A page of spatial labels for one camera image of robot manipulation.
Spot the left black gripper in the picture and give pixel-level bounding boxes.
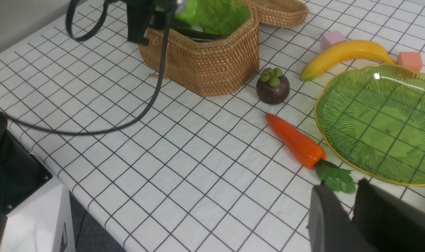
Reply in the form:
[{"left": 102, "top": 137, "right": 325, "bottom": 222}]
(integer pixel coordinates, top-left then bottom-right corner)
[{"left": 126, "top": 0, "right": 188, "bottom": 45}]

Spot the green leaf-shaped glass plate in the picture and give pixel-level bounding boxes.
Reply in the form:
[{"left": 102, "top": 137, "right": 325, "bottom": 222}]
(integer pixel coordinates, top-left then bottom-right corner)
[{"left": 314, "top": 64, "right": 425, "bottom": 187}]

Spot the black camera cable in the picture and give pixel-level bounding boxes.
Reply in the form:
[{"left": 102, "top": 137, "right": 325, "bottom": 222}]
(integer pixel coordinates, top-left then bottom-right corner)
[{"left": 2, "top": 0, "right": 174, "bottom": 136}]

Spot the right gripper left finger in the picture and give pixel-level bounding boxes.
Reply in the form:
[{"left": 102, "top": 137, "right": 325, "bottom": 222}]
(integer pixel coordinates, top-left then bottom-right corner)
[{"left": 308, "top": 185, "right": 377, "bottom": 252}]

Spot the orange foam cube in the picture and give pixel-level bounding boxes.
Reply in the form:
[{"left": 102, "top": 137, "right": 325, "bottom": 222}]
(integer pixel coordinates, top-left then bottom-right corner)
[{"left": 396, "top": 51, "right": 423, "bottom": 72}]

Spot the woven wicker basket lid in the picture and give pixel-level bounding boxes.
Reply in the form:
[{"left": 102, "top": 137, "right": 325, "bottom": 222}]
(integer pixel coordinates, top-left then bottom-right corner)
[{"left": 239, "top": 0, "right": 309, "bottom": 29}]

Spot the woven wicker basket green lining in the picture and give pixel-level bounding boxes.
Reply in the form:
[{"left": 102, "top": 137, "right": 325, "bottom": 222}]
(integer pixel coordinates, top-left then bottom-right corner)
[{"left": 139, "top": 0, "right": 261, "bottom": 97}]

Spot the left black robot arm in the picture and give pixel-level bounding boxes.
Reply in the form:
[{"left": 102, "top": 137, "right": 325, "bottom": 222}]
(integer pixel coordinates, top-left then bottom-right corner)
[{"left": 0, "top": 0, "right": 190, "bottom": 250}]

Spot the dark purple toy mangosteen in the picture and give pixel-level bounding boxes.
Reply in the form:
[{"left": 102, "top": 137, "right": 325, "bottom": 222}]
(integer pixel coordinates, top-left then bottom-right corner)
[{"left": 256, "top": 67, "right": 291, "bottom": 105}]

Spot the yellow toy banana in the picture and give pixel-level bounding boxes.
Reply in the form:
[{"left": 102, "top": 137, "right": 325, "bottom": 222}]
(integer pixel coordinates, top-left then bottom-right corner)
[{"left": 300, "top": 40, "right": 396, "bottom": 82}]

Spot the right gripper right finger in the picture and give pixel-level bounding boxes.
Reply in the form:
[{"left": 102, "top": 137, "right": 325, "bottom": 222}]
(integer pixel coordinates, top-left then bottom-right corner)
[{"left": 352, "top": 179, "right": 425, "bottom": 252}]

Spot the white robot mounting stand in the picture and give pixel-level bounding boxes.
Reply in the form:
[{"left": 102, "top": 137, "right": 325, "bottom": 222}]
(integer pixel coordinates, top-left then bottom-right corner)
[{"left": 0, "top": 177, "right": 76, "bottom": 252}]

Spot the white black grid tablecloth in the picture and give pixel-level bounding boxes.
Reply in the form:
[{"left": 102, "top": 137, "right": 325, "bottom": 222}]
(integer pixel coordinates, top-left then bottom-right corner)
[{"left": 0, "top": 0, "right": 425, "bottom": 252}]

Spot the orange toy carrot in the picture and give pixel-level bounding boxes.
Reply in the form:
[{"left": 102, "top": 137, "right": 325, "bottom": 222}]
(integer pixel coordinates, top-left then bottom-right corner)
[{"left": 265, "top": 113, "right": 356, "bottom": 194}]

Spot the pink foam cube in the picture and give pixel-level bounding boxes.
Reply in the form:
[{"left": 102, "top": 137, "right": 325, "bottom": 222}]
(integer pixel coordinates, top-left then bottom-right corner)
[{"left": 320, "top": 30, "right": 347, "bottom": 51}]

